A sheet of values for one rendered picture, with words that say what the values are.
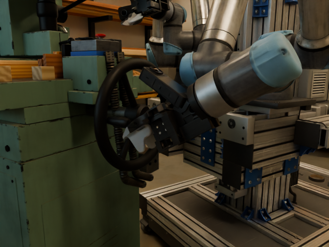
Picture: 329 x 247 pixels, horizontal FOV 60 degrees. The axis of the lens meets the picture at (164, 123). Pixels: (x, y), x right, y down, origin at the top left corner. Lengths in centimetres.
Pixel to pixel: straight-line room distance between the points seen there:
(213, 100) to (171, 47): 69
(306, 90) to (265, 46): 106
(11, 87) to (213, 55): 44
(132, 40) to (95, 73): 364
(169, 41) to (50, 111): 55
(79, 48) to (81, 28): 305
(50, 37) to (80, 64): 17
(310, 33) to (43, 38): 79
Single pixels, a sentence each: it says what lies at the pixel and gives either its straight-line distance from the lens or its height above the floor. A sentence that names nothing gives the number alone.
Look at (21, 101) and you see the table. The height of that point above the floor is 86.
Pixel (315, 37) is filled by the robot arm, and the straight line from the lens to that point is 98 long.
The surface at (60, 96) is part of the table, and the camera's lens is 79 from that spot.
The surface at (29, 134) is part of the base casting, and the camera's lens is 75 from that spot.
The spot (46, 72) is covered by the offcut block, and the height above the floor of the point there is 92.
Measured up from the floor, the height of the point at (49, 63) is 94.
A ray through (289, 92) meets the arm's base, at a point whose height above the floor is 84.
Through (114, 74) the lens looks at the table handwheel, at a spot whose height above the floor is 92.
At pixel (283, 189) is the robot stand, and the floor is 33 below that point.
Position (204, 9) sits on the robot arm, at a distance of 122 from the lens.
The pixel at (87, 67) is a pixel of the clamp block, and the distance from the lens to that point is 76.
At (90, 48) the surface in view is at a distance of 77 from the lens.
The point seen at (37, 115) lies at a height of 82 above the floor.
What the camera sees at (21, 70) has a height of 92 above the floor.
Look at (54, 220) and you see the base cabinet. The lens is 86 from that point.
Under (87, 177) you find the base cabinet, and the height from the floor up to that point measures 61.
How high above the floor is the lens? 94
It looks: 12 degrees down
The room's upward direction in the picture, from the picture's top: straight up
